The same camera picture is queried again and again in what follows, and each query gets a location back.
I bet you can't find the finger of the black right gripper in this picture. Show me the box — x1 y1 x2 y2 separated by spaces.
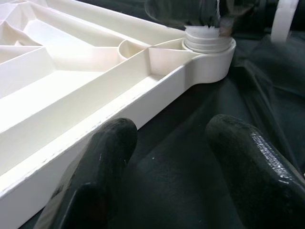
144 0 221 27

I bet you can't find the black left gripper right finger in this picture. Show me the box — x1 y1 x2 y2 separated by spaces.
205 114 305 229

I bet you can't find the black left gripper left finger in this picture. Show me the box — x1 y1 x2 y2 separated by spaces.
35 117 138 229

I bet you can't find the white plastic table leg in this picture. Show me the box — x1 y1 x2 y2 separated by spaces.
182 22 234 52

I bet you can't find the white plastic table top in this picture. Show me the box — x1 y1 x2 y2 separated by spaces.
0 0 236 229

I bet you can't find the black cloth table cover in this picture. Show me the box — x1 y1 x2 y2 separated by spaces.
35 0 305 229

